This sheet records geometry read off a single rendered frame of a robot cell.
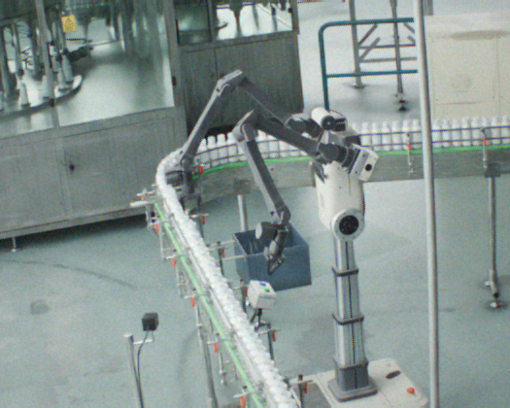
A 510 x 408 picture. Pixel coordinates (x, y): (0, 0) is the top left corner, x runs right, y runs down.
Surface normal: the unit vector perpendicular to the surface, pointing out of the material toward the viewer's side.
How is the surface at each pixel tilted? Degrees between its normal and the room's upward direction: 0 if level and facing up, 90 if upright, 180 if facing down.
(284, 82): 90
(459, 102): 90
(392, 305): 0
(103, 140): 90
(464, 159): 90
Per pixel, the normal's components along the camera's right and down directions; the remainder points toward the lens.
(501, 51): -0.06, 0.36
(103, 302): -0.10, -0.93
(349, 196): 0.26, 0.49
